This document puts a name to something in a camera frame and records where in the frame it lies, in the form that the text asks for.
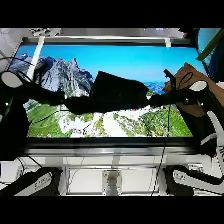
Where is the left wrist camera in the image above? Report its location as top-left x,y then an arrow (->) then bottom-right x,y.
34,62 -> 48,86

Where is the brown garment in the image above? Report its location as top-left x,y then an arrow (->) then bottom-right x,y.
162,61 -> 215,118

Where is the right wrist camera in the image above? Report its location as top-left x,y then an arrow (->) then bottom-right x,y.
162,68 -> 178,88

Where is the black cable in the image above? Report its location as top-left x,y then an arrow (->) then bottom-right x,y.
150,103 -> 173,197
0,56 -> 38,69

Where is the black garment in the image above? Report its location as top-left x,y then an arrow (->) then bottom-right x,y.
63,70 -> 152,116

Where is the silver frame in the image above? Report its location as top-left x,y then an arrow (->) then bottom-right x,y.
0,145 -> 224,197

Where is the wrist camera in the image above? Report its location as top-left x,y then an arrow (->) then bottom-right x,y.
34,62 -> 48,86
162,68 -> 178,88

